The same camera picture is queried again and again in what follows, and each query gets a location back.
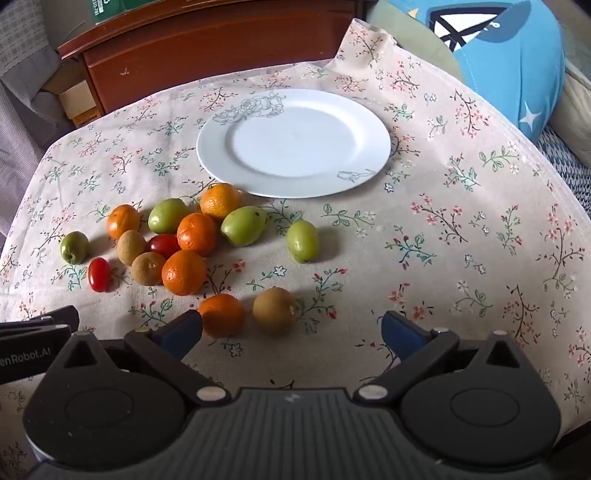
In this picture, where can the orange mandarin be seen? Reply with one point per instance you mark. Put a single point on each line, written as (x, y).
(123, 220)
(183, 272)
(220, 200)
(221, 314)
(197, 233)

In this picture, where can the brown kiwi fruit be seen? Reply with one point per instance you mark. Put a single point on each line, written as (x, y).
(273, 310)
(130, 247)
(147, 268)

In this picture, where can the brown wooden nightstand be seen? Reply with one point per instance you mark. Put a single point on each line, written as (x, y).
(207, 50)

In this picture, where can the small cardboard box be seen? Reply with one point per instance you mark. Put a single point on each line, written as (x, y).
(76, 99)

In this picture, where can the olive green cushion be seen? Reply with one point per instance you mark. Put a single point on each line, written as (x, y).
(415, 41)

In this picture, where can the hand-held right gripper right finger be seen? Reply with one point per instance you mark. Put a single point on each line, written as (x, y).
(400, 330)

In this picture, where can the beige pillow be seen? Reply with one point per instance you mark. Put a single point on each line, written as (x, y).
(575, 110)

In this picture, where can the white plate with rose print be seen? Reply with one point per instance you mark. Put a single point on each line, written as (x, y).
(295, 143)

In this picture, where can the green and white carton box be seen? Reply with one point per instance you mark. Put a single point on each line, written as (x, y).
(111, 7)

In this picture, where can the blue houndstooth fabric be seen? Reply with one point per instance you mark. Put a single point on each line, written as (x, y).
(565, 161)

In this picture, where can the grey checked cloth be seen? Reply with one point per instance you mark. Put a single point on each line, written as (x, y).
(23, 37)

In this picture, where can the lavender striped cloth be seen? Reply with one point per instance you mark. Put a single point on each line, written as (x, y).
(18, 138)

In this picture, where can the red cherry tomato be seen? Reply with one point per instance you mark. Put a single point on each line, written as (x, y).
(99, 274)
(164, 244)

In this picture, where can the beige floral tablecloth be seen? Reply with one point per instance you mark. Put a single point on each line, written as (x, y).
(415, 230)

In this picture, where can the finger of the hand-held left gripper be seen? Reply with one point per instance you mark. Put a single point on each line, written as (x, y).
(51, 316)

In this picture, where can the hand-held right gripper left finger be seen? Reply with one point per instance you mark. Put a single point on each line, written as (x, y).
(181, 330)

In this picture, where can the green jujube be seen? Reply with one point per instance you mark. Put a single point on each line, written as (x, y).
(167, 215)
(303, 241)
(74, 247)
(243, 225)

